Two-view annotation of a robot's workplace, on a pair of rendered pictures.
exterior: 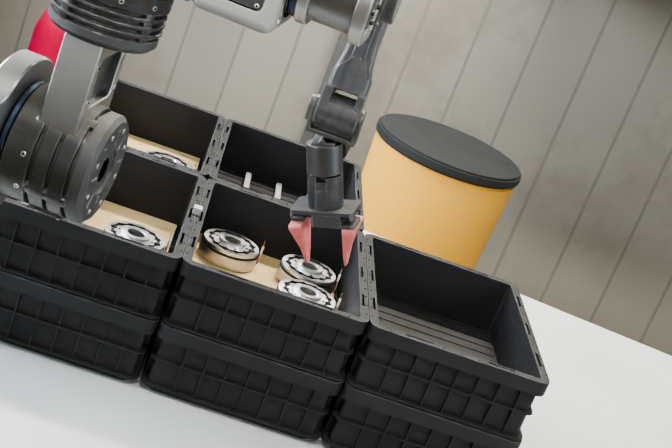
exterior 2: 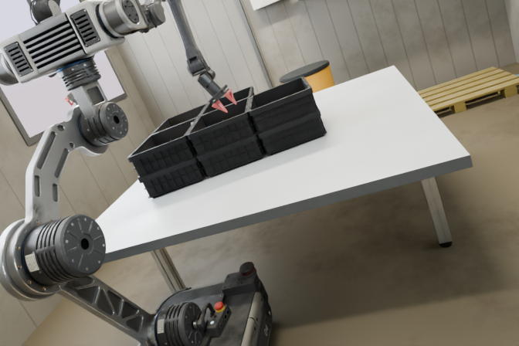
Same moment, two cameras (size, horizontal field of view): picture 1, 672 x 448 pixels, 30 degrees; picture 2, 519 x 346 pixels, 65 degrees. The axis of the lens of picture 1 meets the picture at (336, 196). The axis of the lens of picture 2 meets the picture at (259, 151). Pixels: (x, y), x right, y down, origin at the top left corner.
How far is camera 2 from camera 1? 67 cm
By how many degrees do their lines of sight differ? 13
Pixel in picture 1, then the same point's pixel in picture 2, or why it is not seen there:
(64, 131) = (93, 116)
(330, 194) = (213, 88)
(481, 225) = (327, 83)
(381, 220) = not seen: hidden behind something
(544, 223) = (357, 72)
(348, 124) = (199, 65)
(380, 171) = not seen: hidden behind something
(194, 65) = not seen: hidden behind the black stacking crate
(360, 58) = (188, 45)
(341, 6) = (118, 20)
